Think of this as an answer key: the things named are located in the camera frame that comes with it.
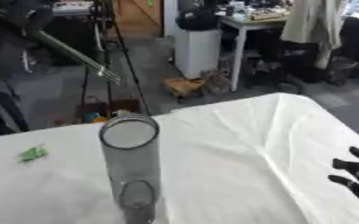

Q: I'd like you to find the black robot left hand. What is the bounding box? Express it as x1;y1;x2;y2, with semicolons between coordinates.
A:
0;0;57;83

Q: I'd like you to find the green flower stems bundle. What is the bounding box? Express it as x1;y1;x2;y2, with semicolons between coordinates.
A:
31;30;124;86

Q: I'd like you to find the clear grey cylindrical vase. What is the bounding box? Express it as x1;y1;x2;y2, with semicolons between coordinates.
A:
98;113;163;224

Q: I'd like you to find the black chair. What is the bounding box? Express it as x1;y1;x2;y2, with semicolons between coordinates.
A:
0;78;32;138

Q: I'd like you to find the black tripod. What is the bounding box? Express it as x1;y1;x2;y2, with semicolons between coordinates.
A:
78;0;154;117

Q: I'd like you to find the small green leaf scrap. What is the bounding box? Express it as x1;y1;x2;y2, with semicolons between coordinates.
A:
17;143;51;163

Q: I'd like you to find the dark box of toys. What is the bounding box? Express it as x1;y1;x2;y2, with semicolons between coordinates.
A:
74;98;144;124

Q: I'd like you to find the beige hanging coat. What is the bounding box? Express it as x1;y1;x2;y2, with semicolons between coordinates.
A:
278;0;348;70

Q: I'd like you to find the brown mottled bag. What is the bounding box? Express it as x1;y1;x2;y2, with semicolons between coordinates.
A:
201;69;234;95

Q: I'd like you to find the white-legged work table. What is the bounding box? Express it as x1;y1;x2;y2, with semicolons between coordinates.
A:
219;10;293;92

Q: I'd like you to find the wooden wheeled dolly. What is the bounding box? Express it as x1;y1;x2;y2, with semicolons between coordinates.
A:
161;76;208;102

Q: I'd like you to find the black bag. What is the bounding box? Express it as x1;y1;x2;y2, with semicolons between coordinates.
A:
174;8;222;32

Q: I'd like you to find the white pedestal cabinet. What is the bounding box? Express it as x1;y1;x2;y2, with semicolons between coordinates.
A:
173;28;224;80

